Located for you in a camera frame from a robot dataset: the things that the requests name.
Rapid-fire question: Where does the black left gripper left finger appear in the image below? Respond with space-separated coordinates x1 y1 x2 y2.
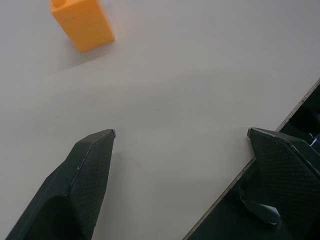
5 128 116 240

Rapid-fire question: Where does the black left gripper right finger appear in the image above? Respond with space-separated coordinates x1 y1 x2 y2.
246 127 320 240

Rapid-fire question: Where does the yellow block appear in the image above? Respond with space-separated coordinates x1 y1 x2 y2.
49 0 116 54

